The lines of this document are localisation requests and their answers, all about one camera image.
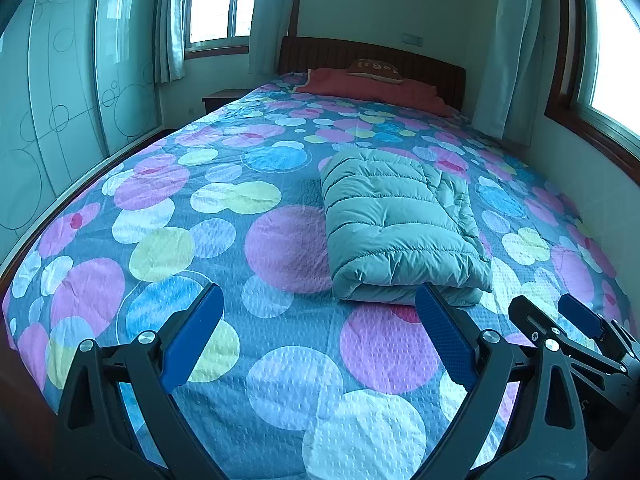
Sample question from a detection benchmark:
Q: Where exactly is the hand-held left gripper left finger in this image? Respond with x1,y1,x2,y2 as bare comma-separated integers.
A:
57,282,226,480

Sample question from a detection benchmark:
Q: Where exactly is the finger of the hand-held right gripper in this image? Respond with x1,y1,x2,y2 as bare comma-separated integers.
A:
508,294,632,378
557,293,640,362

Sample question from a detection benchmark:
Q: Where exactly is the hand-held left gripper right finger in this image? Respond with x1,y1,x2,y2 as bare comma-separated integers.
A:
414,282,589,480

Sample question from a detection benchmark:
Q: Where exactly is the light green quilted down jacket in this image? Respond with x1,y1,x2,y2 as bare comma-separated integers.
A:
320,147,494,308

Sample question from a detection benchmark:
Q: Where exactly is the circle-print bedspread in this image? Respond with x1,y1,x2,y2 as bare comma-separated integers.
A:
2,71,634,480

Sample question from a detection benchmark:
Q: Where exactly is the dark wooden nightstand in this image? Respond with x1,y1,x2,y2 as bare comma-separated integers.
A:
201,88,252,116

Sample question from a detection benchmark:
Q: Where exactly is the red pillow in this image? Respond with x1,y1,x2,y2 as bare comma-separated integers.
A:
295,67,454,119

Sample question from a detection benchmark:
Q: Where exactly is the long pale corner curtain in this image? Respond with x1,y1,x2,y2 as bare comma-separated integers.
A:
471,0,547,144

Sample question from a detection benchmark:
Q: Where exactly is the dark wooden headboard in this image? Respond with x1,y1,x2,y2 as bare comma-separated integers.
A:
278,35,467,112

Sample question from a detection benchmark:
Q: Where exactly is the large wood-trimmed window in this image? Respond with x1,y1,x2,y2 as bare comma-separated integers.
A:
544,0,640,162

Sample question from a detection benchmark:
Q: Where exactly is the brown cushion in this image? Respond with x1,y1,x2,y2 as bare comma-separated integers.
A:
345,58,404,85

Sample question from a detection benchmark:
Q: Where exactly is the glass-door wardrobe with circles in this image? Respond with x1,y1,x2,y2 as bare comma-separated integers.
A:
0,0,164,263

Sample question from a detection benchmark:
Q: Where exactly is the narrow pale window curtain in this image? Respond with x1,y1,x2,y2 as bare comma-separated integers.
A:
152,0,189,84

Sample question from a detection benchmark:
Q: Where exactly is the pale curtain beside headboard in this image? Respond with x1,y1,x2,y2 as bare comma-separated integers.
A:
248,0,302,77

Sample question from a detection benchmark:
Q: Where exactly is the small white-framed window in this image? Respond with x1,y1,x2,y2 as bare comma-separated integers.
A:
172,0,264,59

